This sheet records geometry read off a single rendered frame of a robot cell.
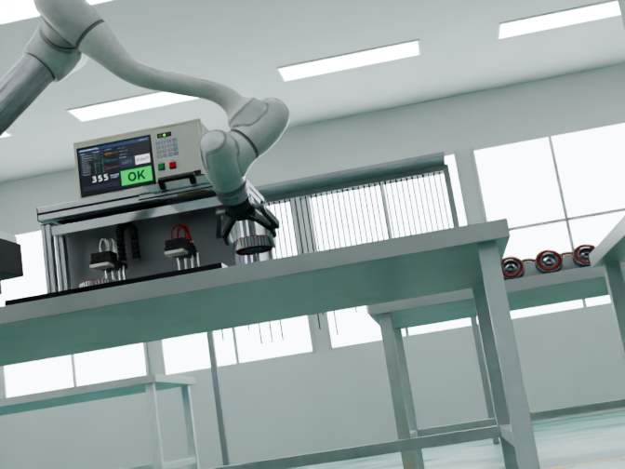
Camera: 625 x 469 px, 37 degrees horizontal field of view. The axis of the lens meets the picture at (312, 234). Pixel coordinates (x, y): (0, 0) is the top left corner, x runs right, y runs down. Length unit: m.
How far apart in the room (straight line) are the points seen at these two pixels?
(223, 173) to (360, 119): 7.24
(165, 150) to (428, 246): 1.02
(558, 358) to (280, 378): 2.68
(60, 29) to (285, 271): 0.85
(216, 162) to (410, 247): 0.56
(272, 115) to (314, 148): 7.11
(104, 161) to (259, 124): 0.85
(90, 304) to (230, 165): 0.59
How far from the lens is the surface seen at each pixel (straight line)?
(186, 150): 3.05
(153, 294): 2.58
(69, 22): 2.47
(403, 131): 9.49
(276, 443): 9.26
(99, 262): 2.97
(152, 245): 3.14
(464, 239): 2.47
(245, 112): 2.42
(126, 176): 3.09
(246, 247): 2.59
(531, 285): 3.83
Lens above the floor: 0.30
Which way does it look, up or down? 11 degrees up
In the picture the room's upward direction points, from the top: 9 degrees counter-clockwise
